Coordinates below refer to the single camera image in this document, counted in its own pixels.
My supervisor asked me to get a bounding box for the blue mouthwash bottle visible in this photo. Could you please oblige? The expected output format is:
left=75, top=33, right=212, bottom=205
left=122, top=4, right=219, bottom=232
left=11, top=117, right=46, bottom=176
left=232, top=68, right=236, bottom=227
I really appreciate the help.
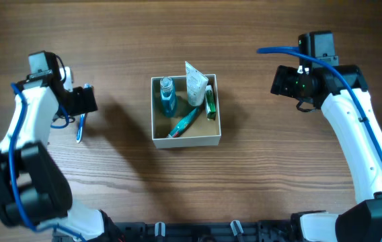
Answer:
left=160, top=77, right=177, bottom=118

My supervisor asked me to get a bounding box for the white open box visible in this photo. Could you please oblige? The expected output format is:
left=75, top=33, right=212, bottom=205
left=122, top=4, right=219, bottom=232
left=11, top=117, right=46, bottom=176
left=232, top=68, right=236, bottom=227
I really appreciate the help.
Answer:
left=150, top=74, right=222, bottom=149

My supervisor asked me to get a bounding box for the green white small box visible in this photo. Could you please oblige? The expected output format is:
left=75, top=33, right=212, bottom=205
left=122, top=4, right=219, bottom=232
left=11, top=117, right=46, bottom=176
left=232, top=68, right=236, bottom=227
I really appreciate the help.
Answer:
left=204, top=85, right=217, bottom=120

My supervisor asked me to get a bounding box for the white lotion tube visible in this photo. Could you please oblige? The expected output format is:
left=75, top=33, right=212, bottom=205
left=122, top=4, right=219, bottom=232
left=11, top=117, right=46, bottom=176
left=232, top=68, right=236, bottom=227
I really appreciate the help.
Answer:
left=185, top=62, right=208, bottom=106

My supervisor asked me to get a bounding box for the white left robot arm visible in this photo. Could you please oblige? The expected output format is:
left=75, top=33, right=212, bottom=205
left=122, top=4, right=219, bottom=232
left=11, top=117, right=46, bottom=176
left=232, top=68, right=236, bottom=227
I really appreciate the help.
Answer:
left=0, top=83, right=108, bottom=241

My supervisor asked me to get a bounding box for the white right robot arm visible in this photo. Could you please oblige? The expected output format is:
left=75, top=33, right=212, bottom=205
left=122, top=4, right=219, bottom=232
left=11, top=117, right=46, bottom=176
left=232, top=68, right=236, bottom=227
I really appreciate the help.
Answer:
left=271, top=65, right=382, bottom=241

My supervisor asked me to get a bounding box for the teal red toothpaste tube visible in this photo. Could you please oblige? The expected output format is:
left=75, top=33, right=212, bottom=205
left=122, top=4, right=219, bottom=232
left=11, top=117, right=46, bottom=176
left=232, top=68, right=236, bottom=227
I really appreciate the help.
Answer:
left=167, top=106, right=202, bottom=138

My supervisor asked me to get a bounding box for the blue white toothbrush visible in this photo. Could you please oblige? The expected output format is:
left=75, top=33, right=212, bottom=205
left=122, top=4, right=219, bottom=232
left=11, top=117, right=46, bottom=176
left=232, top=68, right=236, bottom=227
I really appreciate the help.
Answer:
left=75, top=83, right=93, bottom=145

